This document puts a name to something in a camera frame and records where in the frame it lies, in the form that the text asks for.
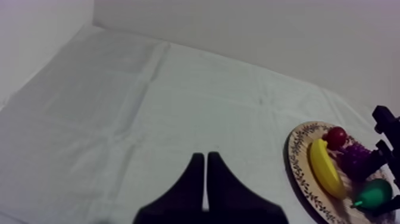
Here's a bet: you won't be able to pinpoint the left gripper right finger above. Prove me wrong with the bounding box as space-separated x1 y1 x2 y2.
207 151 290 224

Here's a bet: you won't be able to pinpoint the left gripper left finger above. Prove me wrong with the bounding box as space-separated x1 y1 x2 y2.
132 152 205 224

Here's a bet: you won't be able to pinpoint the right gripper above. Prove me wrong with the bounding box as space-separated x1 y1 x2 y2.
362 105 400 216

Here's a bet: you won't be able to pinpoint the green toy pear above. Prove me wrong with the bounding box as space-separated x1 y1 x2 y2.
350 179 393 210

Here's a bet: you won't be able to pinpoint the round wooden board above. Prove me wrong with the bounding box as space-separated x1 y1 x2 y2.
286 121 399 224

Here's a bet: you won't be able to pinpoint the purple toy grapes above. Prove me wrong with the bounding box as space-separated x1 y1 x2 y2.
337 141 374 181

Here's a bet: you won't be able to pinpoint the small red fruit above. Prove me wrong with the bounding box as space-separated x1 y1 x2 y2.
322 126 348 150

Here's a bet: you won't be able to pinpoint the yellow toy banana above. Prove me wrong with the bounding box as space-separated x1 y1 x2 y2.
310 138 347 200

